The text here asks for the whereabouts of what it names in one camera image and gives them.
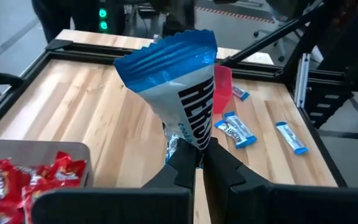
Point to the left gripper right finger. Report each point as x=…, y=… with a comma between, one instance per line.
x=291, y=205

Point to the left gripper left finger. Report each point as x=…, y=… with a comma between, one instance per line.
x=120, y=208

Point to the blue white Hershey's bar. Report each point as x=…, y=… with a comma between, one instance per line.
x=240, y=92
x=172, y=77
x=230, y=132
x=291, y=137
x=241, y=124
x=172, y=146

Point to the red plastic bin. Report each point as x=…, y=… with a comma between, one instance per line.
x=222, y=90

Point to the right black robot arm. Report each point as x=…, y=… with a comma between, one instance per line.
x=346, y=46

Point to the grey translucent plastic bin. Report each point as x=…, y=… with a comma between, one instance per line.
x=26, y=149

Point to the office chair base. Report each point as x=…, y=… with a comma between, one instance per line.
x=281, y=58

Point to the black device green lights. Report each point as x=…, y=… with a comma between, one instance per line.
x=113, y=18

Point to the person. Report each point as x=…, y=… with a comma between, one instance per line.
x=51, y=15

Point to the black curved bracket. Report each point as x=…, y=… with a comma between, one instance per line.
x=2, y=77

